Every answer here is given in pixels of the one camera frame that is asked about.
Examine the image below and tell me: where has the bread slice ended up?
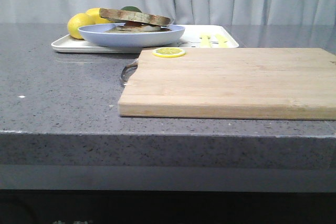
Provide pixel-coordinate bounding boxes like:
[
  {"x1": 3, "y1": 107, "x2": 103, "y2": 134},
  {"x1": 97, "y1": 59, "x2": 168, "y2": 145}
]
[
  {"x1": 99, "y1": 8, "x2": 171, "y2": 26},
  {"x1": 105, "y1": 25, "x2": 171, "y2": 33}
]

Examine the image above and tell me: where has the light blue plate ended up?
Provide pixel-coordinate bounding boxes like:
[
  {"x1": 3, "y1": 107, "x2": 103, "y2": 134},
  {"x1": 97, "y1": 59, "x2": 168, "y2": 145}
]
[{"x1": 78, "y1": 23, "x2": 185, "y2": 48}]

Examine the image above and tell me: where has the white rectangular tray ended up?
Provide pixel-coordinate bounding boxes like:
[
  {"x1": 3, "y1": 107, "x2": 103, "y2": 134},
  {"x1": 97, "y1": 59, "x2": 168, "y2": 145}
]
[{"x1": 51, "y1": 25, "x2": 239, "y2": 54}]

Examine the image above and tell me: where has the lemon slice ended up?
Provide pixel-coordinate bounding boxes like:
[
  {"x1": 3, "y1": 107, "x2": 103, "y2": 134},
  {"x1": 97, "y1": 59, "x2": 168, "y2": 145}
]
[{"x1": 152, "y1": 47, "x2": 186, "y2": 58}]

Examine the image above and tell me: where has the left yellow utensil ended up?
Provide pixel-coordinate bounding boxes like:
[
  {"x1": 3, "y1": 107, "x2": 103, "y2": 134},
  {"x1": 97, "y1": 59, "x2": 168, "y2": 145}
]
[{"x1": 199, "y1": 33, "x2": 212, "y2": 48}]

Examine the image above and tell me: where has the fried egg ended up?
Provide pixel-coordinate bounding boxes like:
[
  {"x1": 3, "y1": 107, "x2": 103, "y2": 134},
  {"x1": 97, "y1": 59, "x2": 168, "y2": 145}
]
[{"x1": 116, "y1": 21, "x2": 161, "y2": 32}]

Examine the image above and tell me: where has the green lime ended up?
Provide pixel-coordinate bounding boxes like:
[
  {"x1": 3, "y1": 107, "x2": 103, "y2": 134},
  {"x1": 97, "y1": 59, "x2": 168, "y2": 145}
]
[{"x1": 121, "y1": 6, "x2": 142, "y2": 13}]

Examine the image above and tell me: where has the wooden cutting board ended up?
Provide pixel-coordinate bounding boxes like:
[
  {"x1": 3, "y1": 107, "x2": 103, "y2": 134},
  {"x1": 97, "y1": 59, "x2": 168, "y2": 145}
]
[{"x1": 118, "y1": 48, "x2": 335, "y2": 120}]

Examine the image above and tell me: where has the rear yellow lemon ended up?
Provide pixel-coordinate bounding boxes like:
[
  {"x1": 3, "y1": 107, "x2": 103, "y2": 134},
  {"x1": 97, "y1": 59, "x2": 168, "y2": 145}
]
[{"x1": 86, "y1": 7, "x2": 112, "y2": 24}]

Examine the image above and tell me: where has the yellow lemon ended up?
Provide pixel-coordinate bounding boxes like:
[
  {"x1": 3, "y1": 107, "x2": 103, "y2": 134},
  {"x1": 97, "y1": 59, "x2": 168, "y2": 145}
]
[
  {"x1": 86, "y1": 7, "x2": 112, "y2": 24},
  {"x1": 67, "y1": 13, "x2": 95, "y2": 39}
]

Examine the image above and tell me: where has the front yellow lemon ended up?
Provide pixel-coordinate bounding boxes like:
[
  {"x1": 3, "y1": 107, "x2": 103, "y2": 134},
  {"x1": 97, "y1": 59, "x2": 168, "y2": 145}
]
[{"x1": 67, "y1": 13, "x2": 95, "y2": 39}]

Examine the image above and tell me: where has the metal cutting board handle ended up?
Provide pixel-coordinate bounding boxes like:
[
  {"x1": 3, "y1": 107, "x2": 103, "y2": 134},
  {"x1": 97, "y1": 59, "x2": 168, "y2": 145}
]
[{"x1": 120, "y1": 59, "x2": 138, "y2": 86}]

